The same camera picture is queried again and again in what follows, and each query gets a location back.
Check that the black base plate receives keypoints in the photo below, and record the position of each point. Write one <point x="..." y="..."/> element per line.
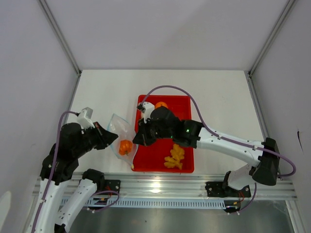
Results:
<point x="221" y="190"/>
<point x="112" y="185"/>

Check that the white slotted cable duct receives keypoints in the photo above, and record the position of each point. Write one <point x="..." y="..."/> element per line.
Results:
<point x="159" y="203"/>

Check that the yellow ginger root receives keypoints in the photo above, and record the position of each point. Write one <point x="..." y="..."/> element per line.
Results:
<point x="174" y="160"/>

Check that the left aluminium corner post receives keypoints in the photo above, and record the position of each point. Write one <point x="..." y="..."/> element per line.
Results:
<point x="59" y="35"/>

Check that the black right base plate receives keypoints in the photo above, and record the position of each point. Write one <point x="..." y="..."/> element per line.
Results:
<point x="221" y="190"/>

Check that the red plastic tray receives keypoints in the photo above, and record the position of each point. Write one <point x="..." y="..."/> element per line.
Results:
<point x="152" y="158"/>

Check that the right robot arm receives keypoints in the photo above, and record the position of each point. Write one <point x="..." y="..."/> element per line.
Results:
<point x="260" y="157"/>

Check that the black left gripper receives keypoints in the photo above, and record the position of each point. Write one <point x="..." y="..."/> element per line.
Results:
<point x="105" y="137"/>

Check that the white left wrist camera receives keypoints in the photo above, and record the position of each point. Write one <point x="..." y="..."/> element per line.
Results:
<point x="84" y="118"/>

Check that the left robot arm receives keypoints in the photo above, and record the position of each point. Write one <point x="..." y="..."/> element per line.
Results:
<point x="58" y="167"/>

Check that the aluminium corner post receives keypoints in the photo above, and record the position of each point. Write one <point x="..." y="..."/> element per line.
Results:
<point x="59" y="35"/>
<point x="278" y="25"/>

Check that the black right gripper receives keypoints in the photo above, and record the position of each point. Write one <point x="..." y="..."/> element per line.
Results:
<point x="142" y="138"/>

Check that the clear zip top bag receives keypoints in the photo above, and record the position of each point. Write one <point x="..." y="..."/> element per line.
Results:
<point x="125" y="131"/>

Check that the right aluminium corner post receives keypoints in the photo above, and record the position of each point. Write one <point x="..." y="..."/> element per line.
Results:
<point x="278" y="25"/>

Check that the orange pumpkin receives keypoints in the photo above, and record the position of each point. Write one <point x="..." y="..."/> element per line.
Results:
<point x="125" y="147"/>

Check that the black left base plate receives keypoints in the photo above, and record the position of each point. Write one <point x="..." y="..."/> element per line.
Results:
<point x="112" y="185"/>

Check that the orange fruit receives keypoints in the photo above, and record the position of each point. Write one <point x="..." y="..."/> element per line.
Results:
<point x="161" y="104"/>

